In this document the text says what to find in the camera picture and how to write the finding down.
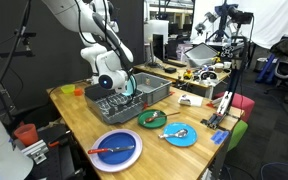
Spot white paper packet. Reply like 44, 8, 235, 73
177, 94, 204, 108

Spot black cart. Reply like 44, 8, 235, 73
33, 124, 87, 180

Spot white cup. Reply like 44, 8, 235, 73
214, 62, 225, 74

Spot grey plastic tub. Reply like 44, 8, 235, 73
130, 72, 173, 107

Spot lime green bowl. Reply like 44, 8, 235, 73
60, 83, 76, 95

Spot large lavender plate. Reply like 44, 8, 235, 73
89, 128, 144, 173

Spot yellow toy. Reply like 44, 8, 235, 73
183, 69, 194, 81

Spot bright blue plate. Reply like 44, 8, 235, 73
163, 122, 198, 148

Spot pink stool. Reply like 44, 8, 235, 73
213, 92, 256, 123

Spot silver metal spoon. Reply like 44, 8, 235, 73
149, 110, 168, 120
157, 128, 189, 140

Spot black camera atop stand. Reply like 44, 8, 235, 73
227, 6, 255, 25

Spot light blue plate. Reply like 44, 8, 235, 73
122, 74, 138, 98

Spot black camera on boom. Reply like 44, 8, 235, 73
0, 29, 38, 60

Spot blue tape piece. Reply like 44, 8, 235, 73
210, 129, 230, 145

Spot aluminium bracket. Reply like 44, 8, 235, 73
20, 139, 50, 165

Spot white rounded machine housing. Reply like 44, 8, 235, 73
0, 104, 34, 180

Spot translucent grey storage bin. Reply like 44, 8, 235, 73
183, 42, 219, 69

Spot orange-handled tool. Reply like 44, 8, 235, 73
47, 130, 72, 149

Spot red plastic cup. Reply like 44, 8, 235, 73
13, 123, 40, 147

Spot black aluminium camera stand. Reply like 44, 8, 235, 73
200, 33, 252, 131

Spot black power adapter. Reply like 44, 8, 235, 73
164, 67, 178, 75

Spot green stool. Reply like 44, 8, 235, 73
227, 119, 249, 153

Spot small orange cup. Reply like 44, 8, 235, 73
73, 87, 85, 97

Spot green plate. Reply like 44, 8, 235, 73
137, 109, 168, 130

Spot grey wire dish drainer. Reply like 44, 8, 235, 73
83, 82, 145, 125

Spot red-handled knife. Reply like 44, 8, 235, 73
87, 145, 136, 156

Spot wooden office desk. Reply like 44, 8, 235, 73
133, 59, 232, 100

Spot dark blue plate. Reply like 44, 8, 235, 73
97, 132, 137, 165

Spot white headset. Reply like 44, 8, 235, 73
199, 69, 219, 83

